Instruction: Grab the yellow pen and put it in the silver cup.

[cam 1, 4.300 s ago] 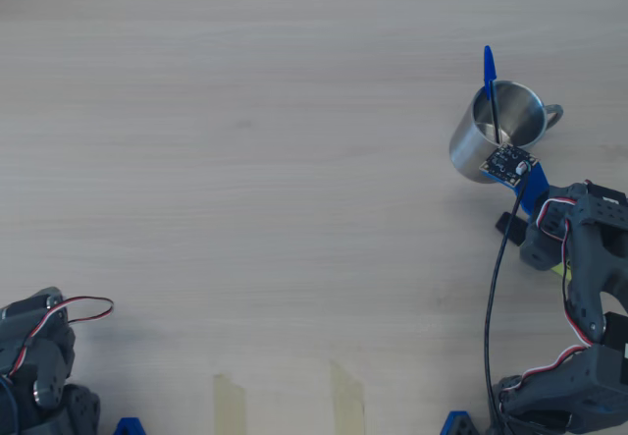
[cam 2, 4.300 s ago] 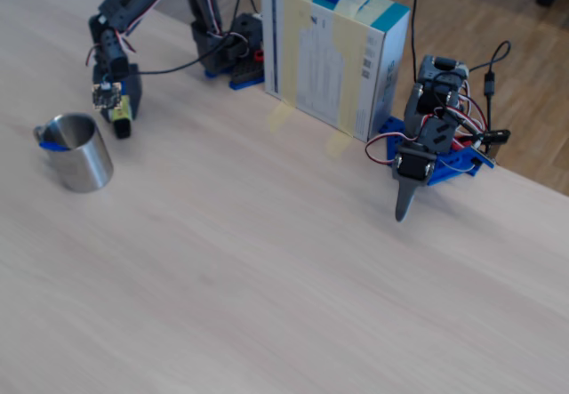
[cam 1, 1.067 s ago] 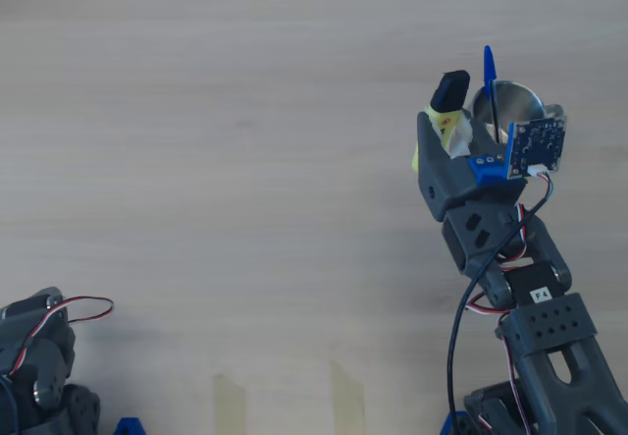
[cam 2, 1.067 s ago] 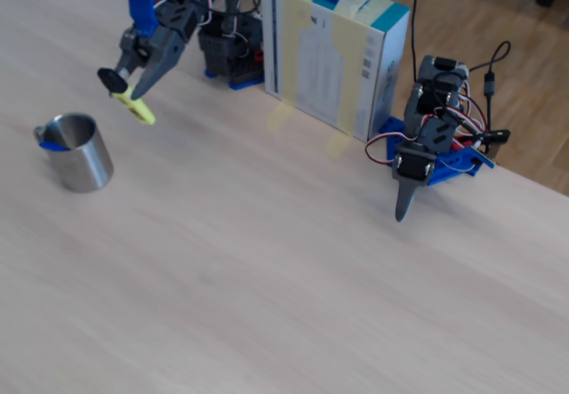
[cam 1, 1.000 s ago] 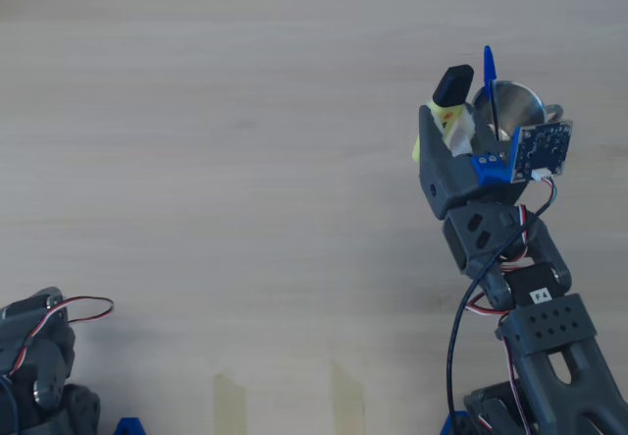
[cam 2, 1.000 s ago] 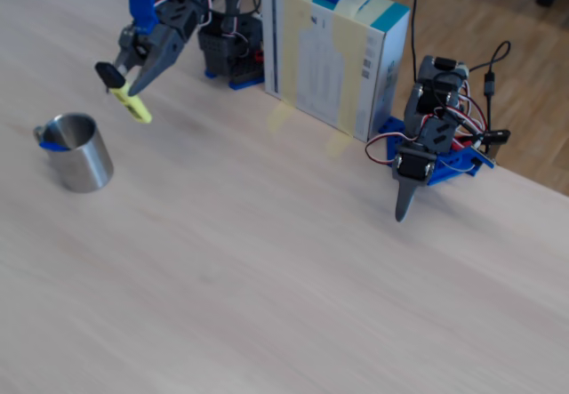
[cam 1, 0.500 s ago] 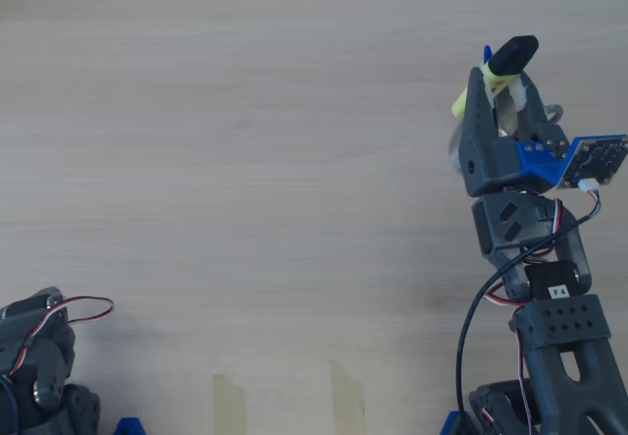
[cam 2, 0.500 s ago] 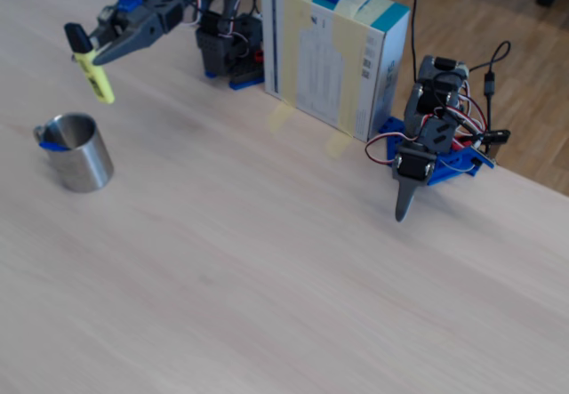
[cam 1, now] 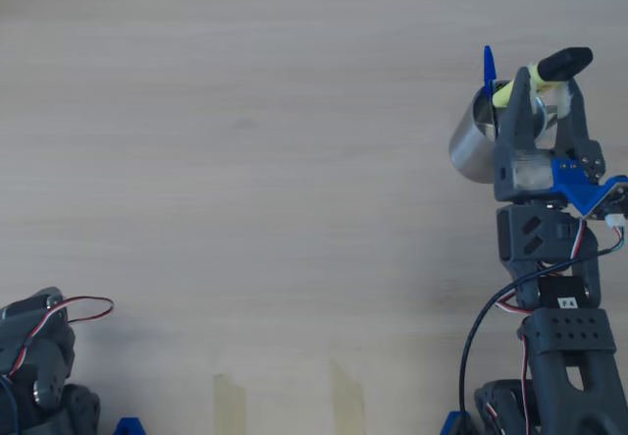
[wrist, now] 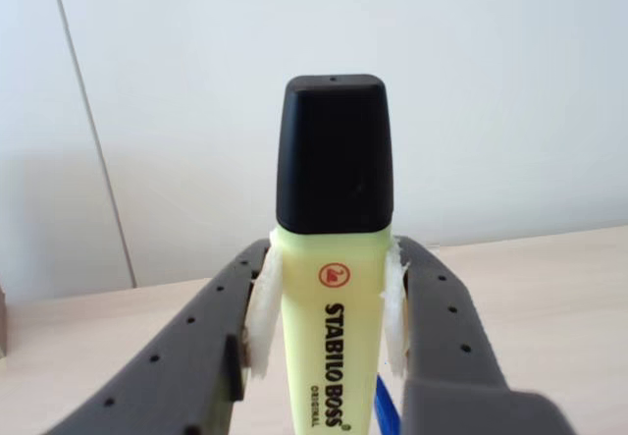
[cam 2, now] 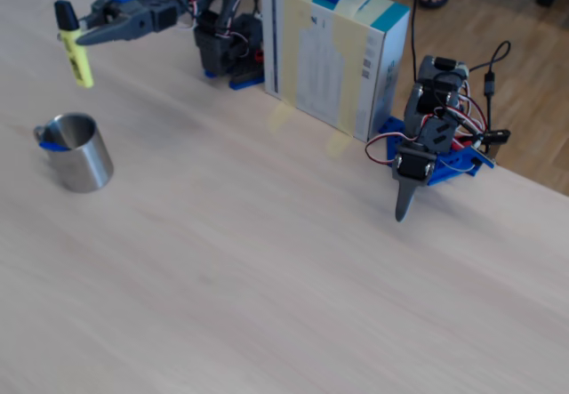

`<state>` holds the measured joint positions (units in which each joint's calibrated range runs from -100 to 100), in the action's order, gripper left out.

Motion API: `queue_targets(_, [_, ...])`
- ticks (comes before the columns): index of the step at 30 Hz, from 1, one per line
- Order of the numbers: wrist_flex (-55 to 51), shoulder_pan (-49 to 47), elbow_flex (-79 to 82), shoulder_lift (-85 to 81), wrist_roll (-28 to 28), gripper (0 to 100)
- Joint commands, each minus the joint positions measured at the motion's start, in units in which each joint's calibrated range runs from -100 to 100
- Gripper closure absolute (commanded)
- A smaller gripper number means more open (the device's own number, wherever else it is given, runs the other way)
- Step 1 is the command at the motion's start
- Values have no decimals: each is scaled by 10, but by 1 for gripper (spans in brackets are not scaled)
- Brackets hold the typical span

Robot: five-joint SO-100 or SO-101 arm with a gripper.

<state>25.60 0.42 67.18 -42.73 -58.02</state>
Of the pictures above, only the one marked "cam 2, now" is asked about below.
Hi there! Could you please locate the gripper without camera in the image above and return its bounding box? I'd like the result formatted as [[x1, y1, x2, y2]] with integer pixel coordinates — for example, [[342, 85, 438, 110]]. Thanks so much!
[[392, 141, 437, 223]]

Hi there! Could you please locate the gripper with camera mount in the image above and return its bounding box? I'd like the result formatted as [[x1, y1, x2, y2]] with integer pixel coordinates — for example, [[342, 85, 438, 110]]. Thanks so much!
[[75, 0, 188, 47]]

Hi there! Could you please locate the yellow highlighter pen black cap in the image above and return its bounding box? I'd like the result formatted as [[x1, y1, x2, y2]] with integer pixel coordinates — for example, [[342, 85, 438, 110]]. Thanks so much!
[[53, 0, 96, 90]]

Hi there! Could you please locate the blue ballpoint pen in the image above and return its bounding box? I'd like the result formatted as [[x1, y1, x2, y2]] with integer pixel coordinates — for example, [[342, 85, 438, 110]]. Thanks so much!
[[38, 138, 71, 153]]

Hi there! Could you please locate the silver metal cup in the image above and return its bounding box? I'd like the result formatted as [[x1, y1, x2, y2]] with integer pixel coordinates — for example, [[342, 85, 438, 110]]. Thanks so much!
[[33, 112, 115, 194]]

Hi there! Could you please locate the black power plug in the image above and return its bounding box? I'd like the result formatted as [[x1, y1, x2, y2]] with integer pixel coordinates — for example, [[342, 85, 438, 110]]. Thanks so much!
[[479, 128, 512, 147]]

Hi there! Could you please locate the yellow masking tape strip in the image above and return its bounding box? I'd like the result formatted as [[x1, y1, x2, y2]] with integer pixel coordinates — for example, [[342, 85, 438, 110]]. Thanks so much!
[[324, 0, 380, 160], [266, 0, 322, 136]]

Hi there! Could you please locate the white and teal cardboard box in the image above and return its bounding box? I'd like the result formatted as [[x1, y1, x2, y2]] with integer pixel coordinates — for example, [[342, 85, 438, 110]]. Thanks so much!
[[260, 0, 412, 143]]

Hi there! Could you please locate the wide blue arm base plate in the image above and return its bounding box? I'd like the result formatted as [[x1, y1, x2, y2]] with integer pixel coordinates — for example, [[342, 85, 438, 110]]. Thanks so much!
[[368, 116, 496, 188]]

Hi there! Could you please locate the looped red white servo wire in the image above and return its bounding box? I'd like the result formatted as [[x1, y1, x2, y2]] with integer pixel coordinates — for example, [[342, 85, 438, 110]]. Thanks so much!
[[365, 131, 409, 166]]

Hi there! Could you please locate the dark grey arm with camera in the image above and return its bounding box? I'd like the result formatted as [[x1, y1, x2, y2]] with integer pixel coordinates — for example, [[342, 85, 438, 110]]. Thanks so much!
[[159, 0, 266, 84]]

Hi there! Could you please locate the dark grey arm without camera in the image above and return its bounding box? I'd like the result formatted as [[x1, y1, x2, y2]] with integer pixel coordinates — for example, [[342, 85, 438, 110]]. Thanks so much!
[[402, 54, 472, 155]]

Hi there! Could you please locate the red white servo wire bundle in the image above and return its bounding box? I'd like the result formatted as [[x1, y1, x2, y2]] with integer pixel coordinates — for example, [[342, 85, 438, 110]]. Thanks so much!
[[437, 80, 491, 146]]

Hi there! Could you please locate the black USB cable with adapter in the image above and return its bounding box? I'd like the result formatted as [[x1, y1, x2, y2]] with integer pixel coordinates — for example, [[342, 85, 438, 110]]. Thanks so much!
[[468, 39, 513, 131]]

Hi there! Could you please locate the small blue arm base plate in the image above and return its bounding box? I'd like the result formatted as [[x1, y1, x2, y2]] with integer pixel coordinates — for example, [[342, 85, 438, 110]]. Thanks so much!
[[203, 67, 265, 91]]

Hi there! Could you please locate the long black hanging cable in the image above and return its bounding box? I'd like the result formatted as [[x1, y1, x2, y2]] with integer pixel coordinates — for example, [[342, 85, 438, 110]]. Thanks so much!
[[402, 0, 420, 86]]

